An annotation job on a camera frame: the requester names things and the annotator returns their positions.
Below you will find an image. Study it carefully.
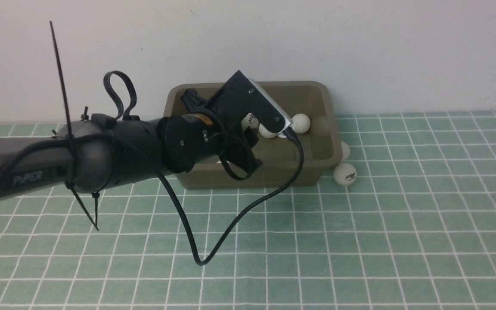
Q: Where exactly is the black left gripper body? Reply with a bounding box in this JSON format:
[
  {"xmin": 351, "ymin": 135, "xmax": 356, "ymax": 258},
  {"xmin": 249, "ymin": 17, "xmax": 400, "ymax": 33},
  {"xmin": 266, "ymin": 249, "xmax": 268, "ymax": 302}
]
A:
[{"xmin": 203, "ymin": 110, "xmax": 259, "ymax": 160}]

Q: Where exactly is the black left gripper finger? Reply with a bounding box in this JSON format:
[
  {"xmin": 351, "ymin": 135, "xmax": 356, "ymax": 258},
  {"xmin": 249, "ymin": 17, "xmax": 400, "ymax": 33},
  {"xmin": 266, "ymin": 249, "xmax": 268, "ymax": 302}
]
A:
[
  {"xmin": 180, "ymin": 89, "xmax": 208, "ymax": 113},
  {"xmin": 220, "ymin": 144, "xmax": 263, "ymax": 180}
]

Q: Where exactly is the white DHS ping-pong ball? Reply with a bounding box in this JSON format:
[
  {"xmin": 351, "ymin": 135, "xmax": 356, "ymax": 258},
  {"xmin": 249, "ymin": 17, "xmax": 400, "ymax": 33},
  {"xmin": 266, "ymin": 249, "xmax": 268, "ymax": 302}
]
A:
[{"xmin": 332, "ymin": 162, "xmax": 358, "ymax": 186}]

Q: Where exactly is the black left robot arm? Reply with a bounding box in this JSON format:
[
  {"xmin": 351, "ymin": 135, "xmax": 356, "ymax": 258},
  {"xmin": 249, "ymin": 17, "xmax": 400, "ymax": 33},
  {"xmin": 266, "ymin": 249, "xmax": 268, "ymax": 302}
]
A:
[{"xmin": 0, "ymin": 88, "xmax": 268, "ymax": 199}]

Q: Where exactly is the brown plastic bin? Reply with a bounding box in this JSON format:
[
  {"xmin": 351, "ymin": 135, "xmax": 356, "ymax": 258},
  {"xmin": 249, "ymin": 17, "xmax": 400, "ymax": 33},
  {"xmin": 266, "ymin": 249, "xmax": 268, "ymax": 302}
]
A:
[{"xmin": 177, "ymin": 81, "xmax": 343, "ymax": 189}]

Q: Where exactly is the black zip tie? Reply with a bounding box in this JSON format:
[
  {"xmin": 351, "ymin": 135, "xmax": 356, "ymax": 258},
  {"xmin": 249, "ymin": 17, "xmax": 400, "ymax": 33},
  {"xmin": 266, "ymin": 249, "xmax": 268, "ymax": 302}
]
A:
[{"xmin": 49, "ymin": 20, "xmax": 99, "ymax": 231}]

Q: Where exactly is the green checkered tablecloth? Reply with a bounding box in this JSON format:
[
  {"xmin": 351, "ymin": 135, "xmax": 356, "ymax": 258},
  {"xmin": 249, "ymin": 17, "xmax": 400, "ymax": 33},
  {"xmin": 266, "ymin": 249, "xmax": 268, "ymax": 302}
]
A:
[{"xmin": 0, "ymin": 111, "xmax": 496, "ymax": 310}]

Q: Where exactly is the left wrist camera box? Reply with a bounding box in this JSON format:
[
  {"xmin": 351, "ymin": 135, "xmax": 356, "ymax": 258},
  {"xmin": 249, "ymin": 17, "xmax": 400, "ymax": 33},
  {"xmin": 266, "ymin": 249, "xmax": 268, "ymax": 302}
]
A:
[{"xmin": 206, "ymin": 70, "xmax": 293, "ymax": 137}]

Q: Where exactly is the black camera cable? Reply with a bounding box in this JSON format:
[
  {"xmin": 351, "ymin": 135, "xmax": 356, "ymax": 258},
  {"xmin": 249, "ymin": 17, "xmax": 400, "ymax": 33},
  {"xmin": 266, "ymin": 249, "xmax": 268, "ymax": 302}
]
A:
[{"xmin": 0, "ymin": 129, "xmax": 304, "ymax": 266}]

